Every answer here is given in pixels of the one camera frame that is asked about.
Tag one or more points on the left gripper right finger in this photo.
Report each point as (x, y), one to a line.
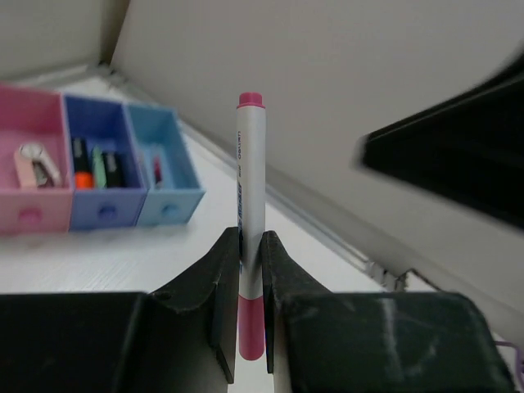
(323, 341)

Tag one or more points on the pink container box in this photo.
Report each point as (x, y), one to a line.
(29, 115)

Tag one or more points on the light blue container box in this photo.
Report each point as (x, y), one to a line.
(156, 131)

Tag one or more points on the pink pen refill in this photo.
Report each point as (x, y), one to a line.
(157, 171)

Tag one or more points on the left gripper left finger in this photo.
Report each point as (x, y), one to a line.
(179, 338)

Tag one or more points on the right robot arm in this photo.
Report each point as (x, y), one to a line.
(467, 149)

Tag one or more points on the orange black highlighter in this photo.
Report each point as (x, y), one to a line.
(82, 171)

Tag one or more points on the pink white acrylic marker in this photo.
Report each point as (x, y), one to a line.
(250, 153)

